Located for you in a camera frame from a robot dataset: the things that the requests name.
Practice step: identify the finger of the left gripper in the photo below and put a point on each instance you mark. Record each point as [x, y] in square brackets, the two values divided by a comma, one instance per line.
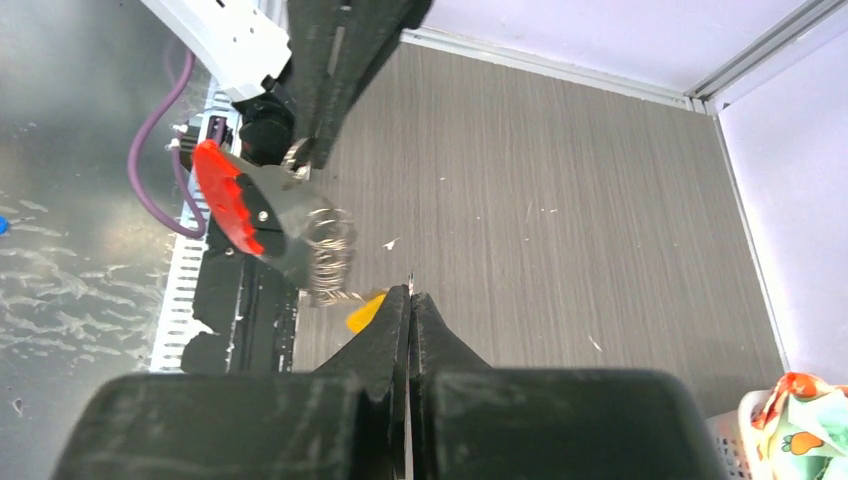
[312, 29]
[372, 31]

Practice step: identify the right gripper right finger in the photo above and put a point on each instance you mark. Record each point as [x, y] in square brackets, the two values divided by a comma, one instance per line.
[470, 420]

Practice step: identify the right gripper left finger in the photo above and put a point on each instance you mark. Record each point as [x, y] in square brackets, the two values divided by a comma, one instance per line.
[343, 420]

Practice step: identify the key with yellow tag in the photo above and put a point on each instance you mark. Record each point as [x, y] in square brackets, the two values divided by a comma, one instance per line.
[361, 317]

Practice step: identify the silver split keyring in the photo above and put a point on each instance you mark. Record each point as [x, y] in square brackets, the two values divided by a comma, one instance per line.
[297, 161]

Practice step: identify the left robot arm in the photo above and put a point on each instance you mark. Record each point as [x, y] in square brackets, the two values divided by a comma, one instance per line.
[247, 53]

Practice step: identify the white plastic basket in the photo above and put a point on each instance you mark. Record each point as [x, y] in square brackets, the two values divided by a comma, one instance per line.
[733, 438]

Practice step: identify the colourful patterned cloth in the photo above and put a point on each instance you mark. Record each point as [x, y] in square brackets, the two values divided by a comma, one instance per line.
[799, 431]

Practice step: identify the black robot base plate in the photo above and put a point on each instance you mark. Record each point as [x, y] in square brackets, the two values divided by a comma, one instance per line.
[249, 308]

